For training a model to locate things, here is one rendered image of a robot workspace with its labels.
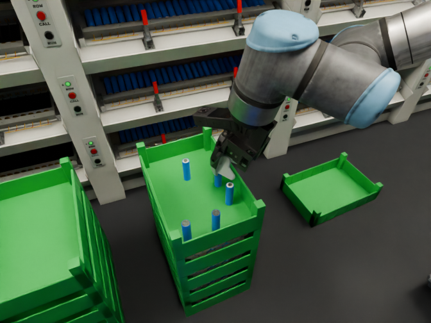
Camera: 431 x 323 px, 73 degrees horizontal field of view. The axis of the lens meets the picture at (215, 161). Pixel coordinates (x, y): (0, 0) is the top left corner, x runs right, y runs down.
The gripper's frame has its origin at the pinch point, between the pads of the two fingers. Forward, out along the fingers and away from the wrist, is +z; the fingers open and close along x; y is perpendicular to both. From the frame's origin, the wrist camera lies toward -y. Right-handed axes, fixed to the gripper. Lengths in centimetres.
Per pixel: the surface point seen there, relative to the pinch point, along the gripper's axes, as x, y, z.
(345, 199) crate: 45, 35, 30
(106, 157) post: -4.6, -36.1, 26.8
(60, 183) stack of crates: -23.4, -29.2, 14.0
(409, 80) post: 108, 30, 9
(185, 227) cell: -17.4, 4.5, -1.5
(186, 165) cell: -3.6, -6.5, 2.5
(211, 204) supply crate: -6.0, 3.9, 5.4
